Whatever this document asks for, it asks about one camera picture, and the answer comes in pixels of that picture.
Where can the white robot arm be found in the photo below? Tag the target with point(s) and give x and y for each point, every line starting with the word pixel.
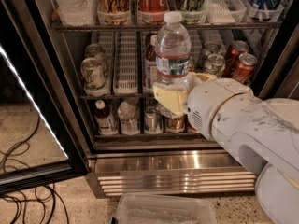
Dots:
pixel 261 135

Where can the rear white green can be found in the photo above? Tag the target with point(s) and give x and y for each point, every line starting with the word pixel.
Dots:
pixel 208 49

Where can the gold can bottom shelf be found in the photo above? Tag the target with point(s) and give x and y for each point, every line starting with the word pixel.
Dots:
pixel 174 125

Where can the brown tea bottle middle shelf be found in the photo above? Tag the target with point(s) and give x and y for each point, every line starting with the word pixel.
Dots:
pixel 150 63

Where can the brown tea bottle shelf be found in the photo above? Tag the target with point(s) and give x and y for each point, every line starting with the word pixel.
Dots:
pixel 150 63
pixel 105 118

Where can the empty white shelf tray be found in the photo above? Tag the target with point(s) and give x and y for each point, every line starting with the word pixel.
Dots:
pixel 125 80

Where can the top left water bottle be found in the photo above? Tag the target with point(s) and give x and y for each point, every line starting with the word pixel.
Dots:
pixel 77 12

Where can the green 7up can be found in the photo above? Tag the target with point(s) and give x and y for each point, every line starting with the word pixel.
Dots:
pixel 93 74
pixel 96 51

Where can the front white green can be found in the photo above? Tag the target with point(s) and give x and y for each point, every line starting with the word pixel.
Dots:
pixel 214 65

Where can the gold can middle shelf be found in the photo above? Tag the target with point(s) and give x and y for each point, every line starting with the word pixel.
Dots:
pixel 191 65

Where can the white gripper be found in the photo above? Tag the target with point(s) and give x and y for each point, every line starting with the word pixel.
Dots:
pixel 209 103

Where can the clear plastic bin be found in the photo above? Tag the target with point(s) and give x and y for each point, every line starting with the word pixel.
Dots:
pixel 160 209

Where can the rear silver can bottom shelf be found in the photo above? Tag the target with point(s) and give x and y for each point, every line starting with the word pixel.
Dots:
pixel 153 102

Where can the front green 7up can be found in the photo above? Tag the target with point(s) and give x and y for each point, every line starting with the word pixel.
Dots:
pixel 93 74

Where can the clear water bottle white cap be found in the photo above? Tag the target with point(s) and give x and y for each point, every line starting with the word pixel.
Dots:
pixel 173 50

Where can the rear green 7up can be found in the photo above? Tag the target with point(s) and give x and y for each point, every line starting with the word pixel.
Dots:
pixel 96 51

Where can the brown tea bottle bottom shelf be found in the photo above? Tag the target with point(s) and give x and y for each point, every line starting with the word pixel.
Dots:
pixel 105 118

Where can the closed right fridge door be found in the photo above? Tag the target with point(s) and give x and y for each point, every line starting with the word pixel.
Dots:
pixel 289 87

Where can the stainless steel fridge body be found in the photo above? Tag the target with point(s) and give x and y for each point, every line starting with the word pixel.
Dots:
pixel 165 163

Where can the front red cola can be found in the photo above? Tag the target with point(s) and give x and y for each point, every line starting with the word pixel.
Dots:
pixel 243 67

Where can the white green can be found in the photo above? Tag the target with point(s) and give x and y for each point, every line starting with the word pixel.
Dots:
pixel 208 49
pixel 214 65

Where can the open glass fridge door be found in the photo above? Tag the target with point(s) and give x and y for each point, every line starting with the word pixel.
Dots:
pixel 16 61

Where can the rear red cola can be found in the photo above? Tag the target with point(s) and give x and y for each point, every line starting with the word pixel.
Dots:
pixel 235 49

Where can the small water bottle bottom shelf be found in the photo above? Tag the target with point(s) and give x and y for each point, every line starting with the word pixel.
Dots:
pixel 128 119

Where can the silver can shelf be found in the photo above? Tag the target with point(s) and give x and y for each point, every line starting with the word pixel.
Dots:
pixel 153 102
pixel 152 120

